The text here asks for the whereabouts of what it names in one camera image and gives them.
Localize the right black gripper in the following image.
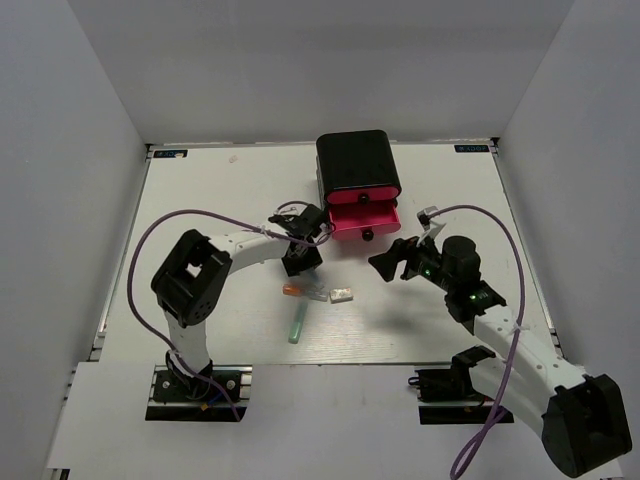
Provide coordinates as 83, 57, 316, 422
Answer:
369, 228, 457, 293

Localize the pink drawer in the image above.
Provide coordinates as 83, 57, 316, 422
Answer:
329, 201, 401, 241
324, 186, 401, 205

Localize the light blue glue stick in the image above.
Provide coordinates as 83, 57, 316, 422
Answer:
306, 270, 321, 282

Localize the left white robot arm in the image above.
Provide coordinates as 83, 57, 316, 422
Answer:
151, 204, 330, 399

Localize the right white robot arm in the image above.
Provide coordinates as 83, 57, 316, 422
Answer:
368, 236, 632, 478

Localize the orange cap highlighter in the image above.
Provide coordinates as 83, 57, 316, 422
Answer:
282, 284, 329, 302

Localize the white staples box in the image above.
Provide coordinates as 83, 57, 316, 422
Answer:
329, 288, 354, 304

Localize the green highlighter pen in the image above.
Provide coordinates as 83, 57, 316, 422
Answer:
288, 299, 309, 344

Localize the black drawer cabinet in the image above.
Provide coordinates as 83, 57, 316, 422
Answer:
315, 129, 402, 204

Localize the right blue table label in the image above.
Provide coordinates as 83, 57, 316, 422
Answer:
454, 144, 491, 153

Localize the blue table label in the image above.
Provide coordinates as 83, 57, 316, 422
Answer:
153, 149, 188, 159
454, 144, 491, 153

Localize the left blue table label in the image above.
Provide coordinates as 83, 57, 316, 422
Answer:
153, 149, 188, 159

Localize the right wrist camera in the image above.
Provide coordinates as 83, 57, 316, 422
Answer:
416, 206, 446, 246

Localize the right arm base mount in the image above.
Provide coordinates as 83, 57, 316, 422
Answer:
407, 346, 496, 426

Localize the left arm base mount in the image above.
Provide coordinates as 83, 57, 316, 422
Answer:
145, 365, 253, 423

